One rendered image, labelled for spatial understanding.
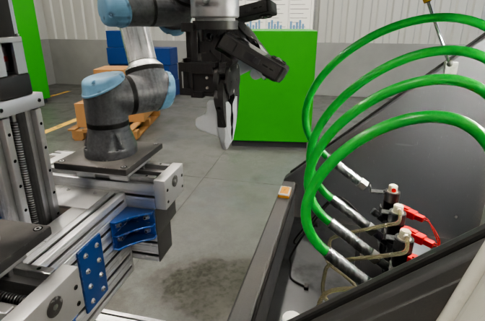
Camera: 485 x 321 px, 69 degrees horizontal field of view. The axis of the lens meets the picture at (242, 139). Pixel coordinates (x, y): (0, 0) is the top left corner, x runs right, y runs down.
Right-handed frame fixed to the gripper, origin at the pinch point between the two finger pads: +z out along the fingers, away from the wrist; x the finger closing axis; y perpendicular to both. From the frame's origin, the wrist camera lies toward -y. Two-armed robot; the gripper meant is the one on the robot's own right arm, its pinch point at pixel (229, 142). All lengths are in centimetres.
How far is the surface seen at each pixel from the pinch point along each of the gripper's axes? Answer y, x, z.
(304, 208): -14.6, 12.6, 3.7
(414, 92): -36, -43, -2
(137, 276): 87, -92, 121
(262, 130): 66, -324, 100
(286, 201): -6.1, -29.8, 26.2
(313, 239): -16.0, 12.7, 8.3
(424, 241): -33.0, -0.2, 13.9
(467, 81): -33.0, 4.6, -12.7
